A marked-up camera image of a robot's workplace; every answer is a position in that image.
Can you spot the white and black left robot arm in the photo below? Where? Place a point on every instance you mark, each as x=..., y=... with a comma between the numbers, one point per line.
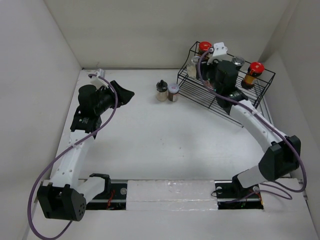
x=63, y=198

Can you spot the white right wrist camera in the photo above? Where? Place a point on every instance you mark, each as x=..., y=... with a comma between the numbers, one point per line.
x=217, y=52

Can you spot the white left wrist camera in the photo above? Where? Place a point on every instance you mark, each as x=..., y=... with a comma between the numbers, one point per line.
x=95, y=77

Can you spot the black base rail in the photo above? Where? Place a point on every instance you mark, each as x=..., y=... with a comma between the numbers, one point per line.
x=174, y=195

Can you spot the red lid chili jar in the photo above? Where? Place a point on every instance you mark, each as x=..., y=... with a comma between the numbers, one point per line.
x=254, y=70
x=203, y=46

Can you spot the wide clear glass jar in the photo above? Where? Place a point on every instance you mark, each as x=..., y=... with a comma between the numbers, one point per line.
x=192, y=67

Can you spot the white lid dark spice jar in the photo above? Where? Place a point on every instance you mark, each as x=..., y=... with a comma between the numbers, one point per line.
x=173, y=92

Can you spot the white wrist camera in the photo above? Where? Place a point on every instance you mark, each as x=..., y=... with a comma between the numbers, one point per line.
x=95, y=77
x=217, y=52

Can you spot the black knob grinder jar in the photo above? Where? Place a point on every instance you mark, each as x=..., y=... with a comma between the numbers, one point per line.
x=162, y=89

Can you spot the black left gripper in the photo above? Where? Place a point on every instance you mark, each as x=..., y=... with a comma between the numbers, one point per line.
x=124, y=95

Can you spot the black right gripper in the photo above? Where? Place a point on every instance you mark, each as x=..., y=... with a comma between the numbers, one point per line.
x=204, y=67

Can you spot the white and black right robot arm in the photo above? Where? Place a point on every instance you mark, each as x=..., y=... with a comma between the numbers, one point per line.
x=281, y=153

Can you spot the black collar pepper shaker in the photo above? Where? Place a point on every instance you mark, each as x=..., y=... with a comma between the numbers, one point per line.
x=238, y=62

